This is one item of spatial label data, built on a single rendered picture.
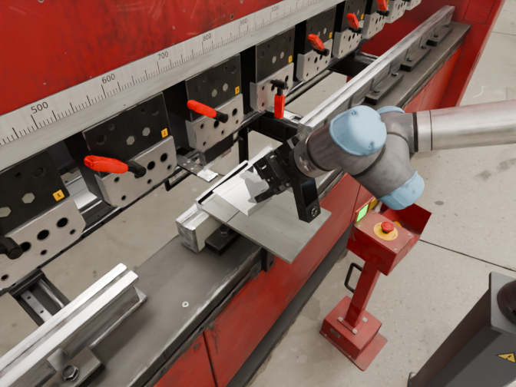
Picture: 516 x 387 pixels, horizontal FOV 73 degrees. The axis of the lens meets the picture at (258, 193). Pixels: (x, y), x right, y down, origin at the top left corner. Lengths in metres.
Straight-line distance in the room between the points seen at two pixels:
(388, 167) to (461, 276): 1.67
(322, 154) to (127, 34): 0.34
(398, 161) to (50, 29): 0.51
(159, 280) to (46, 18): 0.61
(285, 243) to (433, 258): 1.52
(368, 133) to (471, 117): 0.22
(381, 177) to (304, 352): 1.28
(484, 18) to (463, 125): 2.06
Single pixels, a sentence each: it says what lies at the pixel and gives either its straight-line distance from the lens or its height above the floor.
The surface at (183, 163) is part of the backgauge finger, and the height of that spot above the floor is 1.00.
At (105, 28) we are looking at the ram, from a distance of 0.54.
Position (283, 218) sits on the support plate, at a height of 1.00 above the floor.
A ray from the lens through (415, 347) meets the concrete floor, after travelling 1.89.
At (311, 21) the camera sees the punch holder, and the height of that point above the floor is 1.33.
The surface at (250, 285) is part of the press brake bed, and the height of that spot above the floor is 0.75.
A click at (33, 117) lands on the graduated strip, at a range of 0.52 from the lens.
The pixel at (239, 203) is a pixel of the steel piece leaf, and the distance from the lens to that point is 0.86.
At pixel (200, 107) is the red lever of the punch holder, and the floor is 1.30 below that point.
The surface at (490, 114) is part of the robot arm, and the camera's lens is 0.71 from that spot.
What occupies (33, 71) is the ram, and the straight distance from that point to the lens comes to 0.51.
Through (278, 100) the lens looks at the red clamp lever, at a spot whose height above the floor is 1.21.
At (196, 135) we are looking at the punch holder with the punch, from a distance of 0.71.
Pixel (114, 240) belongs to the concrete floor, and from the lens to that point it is 2.23.
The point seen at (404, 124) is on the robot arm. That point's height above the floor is 1.27.
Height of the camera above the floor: 1.62
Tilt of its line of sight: 44 degrees down
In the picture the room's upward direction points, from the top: straight up
